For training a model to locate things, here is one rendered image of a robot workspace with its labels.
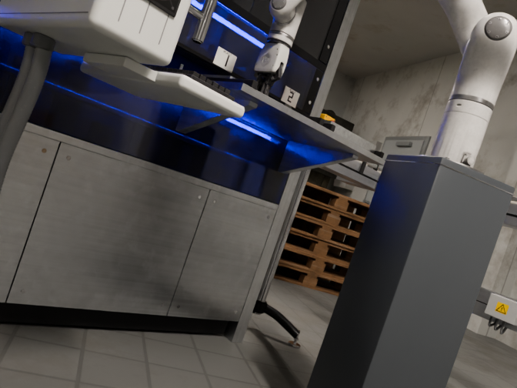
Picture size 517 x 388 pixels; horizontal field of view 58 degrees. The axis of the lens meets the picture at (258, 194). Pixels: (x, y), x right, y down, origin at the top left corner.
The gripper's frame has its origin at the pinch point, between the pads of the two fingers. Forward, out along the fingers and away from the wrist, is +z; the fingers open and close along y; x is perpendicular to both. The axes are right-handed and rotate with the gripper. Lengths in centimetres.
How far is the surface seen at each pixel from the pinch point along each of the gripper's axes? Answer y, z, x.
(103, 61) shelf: 18, 16, -57
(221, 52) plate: -18.8, -9.1, -7.5
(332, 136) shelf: 21.5, 7.2, 15.4
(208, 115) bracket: -2.1, 14.3, -14.6
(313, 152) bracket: -2.8, 10.4, 35.4
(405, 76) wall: -356, -225, 559
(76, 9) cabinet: 30, 11, -69
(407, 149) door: -280, -96, 521
